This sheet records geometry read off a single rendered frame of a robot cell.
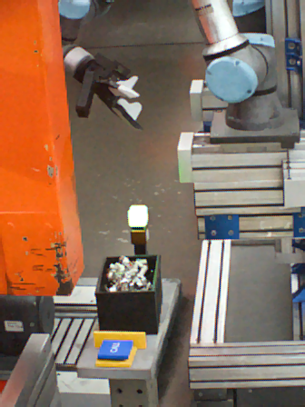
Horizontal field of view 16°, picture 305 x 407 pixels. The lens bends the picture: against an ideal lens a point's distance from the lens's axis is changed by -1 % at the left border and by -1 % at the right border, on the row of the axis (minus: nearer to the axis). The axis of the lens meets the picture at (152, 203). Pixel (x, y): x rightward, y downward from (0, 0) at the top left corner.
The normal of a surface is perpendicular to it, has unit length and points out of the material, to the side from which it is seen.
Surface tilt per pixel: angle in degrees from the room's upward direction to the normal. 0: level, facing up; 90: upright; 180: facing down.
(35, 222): 90
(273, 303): 0
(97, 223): 0
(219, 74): 97
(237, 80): 97
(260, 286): 0
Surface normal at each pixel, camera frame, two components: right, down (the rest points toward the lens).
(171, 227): -0.07, -0.92
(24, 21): -0.16, 0.39
